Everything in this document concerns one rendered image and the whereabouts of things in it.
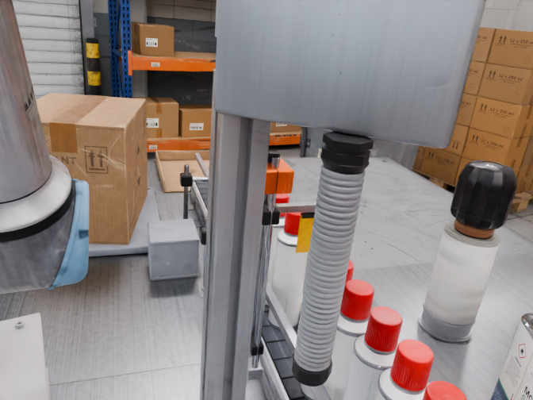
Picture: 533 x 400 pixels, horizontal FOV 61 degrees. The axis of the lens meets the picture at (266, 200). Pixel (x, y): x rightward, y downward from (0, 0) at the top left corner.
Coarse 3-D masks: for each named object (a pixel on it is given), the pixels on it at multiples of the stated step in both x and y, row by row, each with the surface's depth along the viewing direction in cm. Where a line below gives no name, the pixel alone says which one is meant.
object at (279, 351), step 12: (204, 192) 126; (264, 312) 78; (300, 312) 79; (264, 324) 75; (264, 336) 72; (276, 336) 73; (276, 348) 70; (288, 348) 70; (276, 360) 68; (288, 360) 68; (288, 372) 66; (288, 384) 63; (300, 384) 64; (288, 396) 63; (300, 396) 62
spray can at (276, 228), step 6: (276, 198) 73; (282, 198) 73; (288, 198) 73; (282, 216) 74; (282, 222) 74; (276, 228) 74; (282, 228) 74; (276, 234) 74; (276, 240) 74; (270, 252) 75; (270, 258) 76; (270, 264) 76; (270, 270) 77; (270, 276) 77; (270, 282) 77
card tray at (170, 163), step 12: (156, 156) 157; (168, 156) 162; (180, 156) 163; (192, 156) 165; (204, 156) 166; (168, 168) 154; (180, 168) 155; (192, 168) 157; (168, 180) 144; (168, 192) 136
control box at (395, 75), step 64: (256, 0) 30; (320, 0) 29; (384, 0) 28; (448, 0) 27; (256, 64) 31; (320, 64) 30; (384, 64) 29; (448, 64) 28; (320, 128) 32; (384, 128) 30; (448, 128) 29
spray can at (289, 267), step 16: (288, 224) 68; (288, 240) 68; (288, 256) 69; (304, 256) 70; (288, 272) 70; (304, 272) 71; (272, 288) 73; (288, 288) 71; (288, 304) 72; (272, 320) 74
